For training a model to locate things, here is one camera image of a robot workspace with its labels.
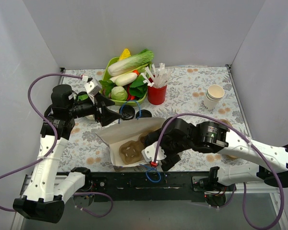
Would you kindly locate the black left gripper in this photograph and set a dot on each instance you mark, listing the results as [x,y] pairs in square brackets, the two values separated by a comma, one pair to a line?
[99,111]

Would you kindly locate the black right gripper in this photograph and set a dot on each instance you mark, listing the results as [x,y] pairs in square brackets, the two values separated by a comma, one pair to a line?
[169,148]

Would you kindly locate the patterned paper takeout bag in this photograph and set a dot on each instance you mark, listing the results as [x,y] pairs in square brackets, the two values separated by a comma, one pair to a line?
[116,135]

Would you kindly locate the single brown cup carrier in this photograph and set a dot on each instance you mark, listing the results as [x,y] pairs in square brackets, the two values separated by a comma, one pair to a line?
[131,151]

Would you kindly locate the stack of white paper cups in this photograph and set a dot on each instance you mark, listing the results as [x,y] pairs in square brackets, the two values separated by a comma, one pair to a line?
[213,95]

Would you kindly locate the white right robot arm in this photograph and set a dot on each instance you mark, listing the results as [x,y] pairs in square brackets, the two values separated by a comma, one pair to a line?
[267,164]

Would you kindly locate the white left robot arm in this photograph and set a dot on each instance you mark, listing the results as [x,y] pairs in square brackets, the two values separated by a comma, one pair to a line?
[43,200]

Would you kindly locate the toy round green cabbage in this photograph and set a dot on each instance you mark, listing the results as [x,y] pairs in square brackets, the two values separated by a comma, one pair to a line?
[119,93]

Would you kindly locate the stack of black lids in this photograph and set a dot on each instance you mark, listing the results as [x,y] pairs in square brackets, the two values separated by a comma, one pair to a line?
[127,112]

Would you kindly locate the toy bok choy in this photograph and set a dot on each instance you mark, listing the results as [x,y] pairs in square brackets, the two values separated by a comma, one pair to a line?
[82,97]

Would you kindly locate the green vegetable basket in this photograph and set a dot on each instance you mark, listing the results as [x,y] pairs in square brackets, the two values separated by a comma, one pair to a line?
[129,87]

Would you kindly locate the toy white radish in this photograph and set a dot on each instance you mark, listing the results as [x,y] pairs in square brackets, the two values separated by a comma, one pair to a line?
[125,79]

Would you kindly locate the loose black cup lid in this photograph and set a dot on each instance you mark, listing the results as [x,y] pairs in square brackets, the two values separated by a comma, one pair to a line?
[143,114]

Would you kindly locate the red straw holder cup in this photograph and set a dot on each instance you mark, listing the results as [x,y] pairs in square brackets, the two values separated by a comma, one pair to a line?
[156,96]

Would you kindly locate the floral table mat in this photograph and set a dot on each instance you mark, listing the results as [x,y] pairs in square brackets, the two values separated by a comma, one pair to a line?
[184,95]

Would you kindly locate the brown cardboard cup carrier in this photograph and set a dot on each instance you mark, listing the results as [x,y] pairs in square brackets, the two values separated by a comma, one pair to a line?
[229,124]

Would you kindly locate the toy yellow corn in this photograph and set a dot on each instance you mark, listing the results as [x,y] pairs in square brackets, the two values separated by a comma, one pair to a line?
[125,54]

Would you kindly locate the white wrapped straw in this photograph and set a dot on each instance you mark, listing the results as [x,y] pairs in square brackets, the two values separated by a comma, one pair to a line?
[156,77]

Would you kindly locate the toy napa cabbage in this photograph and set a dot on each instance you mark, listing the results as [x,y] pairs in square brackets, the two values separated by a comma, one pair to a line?
[130,63]

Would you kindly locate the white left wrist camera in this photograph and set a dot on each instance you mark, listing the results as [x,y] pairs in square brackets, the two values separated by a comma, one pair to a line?
[92,87]

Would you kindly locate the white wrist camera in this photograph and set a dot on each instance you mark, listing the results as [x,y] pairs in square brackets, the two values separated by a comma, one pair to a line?
[92,87]
[153,154]

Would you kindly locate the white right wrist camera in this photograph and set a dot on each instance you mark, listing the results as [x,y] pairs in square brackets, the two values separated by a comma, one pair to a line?
[153,154]

